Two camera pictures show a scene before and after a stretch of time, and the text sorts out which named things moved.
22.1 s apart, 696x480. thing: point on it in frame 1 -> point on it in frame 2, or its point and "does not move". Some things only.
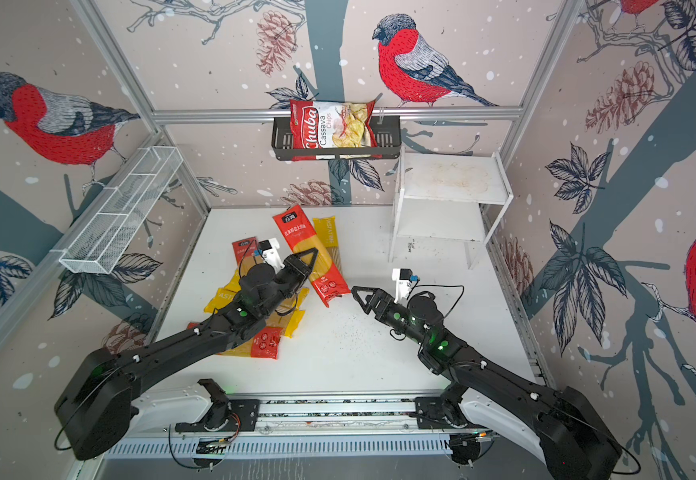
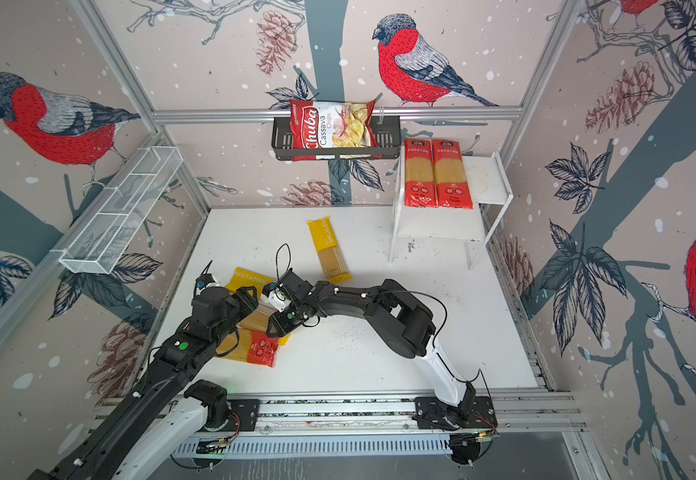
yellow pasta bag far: (327, 231) does not move
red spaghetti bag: (245, 254) -> (451, 180)
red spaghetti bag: (326, 275) -> (419, 175)
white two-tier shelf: (450, 196) does not move
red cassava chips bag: (331, 125) does not move
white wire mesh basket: (114, 217) does not move
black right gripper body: (398, 318) -> (289, 321)
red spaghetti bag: (263, 344) does not move
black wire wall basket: (387, 140) does not move
